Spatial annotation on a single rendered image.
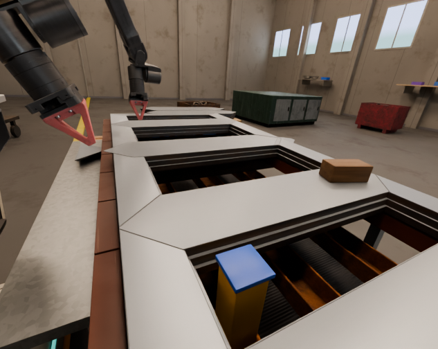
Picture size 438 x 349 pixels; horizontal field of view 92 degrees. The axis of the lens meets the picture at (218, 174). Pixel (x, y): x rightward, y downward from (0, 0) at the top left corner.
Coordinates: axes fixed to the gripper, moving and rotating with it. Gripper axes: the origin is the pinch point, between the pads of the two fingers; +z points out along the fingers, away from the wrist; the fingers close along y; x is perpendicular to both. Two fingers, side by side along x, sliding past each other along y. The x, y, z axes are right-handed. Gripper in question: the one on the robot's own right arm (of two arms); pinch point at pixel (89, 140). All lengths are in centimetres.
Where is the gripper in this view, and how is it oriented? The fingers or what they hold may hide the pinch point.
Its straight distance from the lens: 47.1
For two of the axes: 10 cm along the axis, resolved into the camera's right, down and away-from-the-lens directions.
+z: 3.2, 7.6, 5.6
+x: -8.3, 5.2, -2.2
